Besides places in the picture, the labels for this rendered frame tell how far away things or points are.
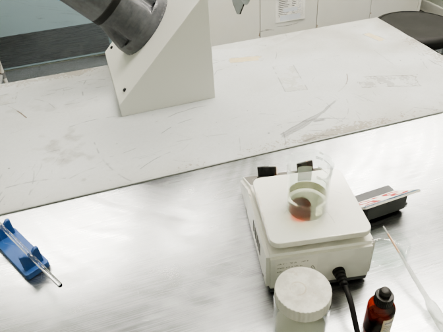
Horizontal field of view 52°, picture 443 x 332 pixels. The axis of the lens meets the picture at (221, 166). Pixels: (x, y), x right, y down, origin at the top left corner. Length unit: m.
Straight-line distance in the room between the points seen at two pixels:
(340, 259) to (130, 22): 0.63
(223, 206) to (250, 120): 0.25
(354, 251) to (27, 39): 3.18
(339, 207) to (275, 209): 0.08
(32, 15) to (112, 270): 2.96
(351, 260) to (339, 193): 0.08
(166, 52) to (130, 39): 0.11
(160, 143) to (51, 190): 0.21
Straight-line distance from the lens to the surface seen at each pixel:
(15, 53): 3.59
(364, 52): 1.18
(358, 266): 0.58
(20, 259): 0.65
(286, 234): 0.53
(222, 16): 3.04
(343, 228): 0.55
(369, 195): 0.72
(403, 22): 2.13
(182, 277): 0.61
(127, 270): 0.63
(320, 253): 0.55
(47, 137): 0.94
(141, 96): 0.93
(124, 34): 0.98
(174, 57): 0.91
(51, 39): 3.53
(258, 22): 3.14
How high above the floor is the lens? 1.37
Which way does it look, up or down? 38 degrees down
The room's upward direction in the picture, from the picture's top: 4 degrees counter-clockwise
